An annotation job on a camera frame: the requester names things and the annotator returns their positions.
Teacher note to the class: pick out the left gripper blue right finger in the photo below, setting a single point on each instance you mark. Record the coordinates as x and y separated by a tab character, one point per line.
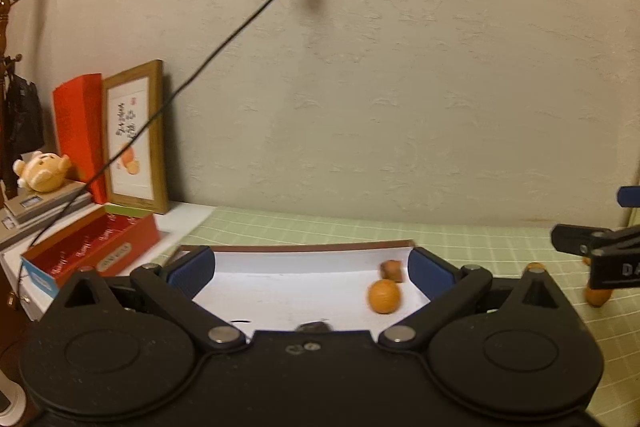
451	292

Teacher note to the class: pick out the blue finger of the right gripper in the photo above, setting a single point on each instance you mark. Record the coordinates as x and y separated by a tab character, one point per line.
628	196
585	241

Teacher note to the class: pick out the green checked table mat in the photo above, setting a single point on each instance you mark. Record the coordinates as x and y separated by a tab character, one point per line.
504	251

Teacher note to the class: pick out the orange carrot chunk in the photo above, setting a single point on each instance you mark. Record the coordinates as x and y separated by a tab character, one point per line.
535	266

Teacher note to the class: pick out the plush teddy bear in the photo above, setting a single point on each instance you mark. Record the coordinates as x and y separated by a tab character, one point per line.
43	173

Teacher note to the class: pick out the wooden framed picture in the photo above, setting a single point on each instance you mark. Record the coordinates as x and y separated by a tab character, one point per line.
133	139

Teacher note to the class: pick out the black hanging bag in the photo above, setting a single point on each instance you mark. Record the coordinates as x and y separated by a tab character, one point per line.
24	112

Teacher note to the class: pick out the grey digital scale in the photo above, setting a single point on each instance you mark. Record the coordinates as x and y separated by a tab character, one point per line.
30	211

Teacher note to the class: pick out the white shallow box brown rim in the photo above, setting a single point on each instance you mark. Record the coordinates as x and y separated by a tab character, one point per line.
277	288

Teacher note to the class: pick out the white cabinet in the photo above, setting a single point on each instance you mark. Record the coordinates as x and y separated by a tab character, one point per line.
24	295

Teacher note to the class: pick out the dark purple passion fruit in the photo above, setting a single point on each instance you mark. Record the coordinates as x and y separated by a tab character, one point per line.
314	327

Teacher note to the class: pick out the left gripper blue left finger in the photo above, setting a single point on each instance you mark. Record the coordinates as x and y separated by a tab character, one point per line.
169	291

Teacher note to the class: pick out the red open gift box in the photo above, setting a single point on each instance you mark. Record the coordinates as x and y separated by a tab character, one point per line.
105	241

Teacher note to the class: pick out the wooden coat rack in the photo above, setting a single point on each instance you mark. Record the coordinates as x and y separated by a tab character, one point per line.
9	59

